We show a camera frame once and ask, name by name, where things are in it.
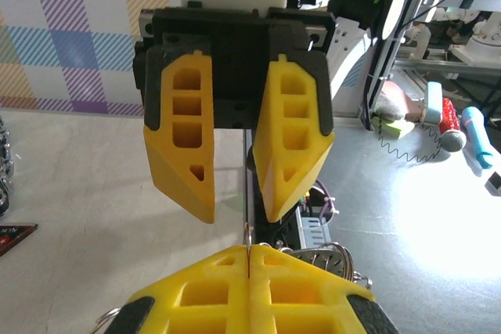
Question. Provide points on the grey fuzzy ball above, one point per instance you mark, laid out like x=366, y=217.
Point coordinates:
x=454, y=141

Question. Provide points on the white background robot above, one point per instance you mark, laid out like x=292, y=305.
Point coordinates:
x=481, y=33

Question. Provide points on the red black triangular card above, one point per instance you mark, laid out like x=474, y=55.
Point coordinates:
x=11, y=236

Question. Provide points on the pink beige cloth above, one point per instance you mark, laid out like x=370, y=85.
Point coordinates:
x=393, y=97

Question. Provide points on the light blue white block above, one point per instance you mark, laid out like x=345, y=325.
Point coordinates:
x=433, y=103

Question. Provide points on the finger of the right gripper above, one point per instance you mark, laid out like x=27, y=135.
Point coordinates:
x=176, y=177
x=274, y=177

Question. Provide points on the metal disc keyring with rings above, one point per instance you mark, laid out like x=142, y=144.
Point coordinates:
x=329, y=261

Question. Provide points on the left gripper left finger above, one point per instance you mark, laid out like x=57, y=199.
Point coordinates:
x=203, y=302

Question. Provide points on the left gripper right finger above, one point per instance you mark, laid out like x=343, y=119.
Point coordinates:
x=297, y=302

